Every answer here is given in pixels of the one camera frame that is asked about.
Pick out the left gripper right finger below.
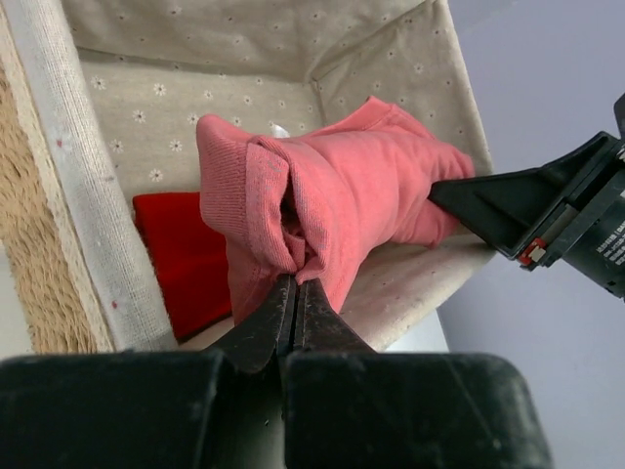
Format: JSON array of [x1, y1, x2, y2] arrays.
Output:
[[291, 278, 374, 353]]

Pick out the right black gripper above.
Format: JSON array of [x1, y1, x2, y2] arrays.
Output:
[[428, 90, 625, 299]]

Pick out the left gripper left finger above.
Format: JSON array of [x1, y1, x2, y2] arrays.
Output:
[[207, 275, 297, 374]]

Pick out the red t shirt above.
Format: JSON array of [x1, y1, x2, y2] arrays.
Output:
[[196, 97, 475, 322]]

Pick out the red item in basket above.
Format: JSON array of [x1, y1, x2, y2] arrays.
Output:
[[132, 192, 231, 341]]

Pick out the wicker basket with liner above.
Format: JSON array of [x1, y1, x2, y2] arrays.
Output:
[[1, 1, 492, 354]]

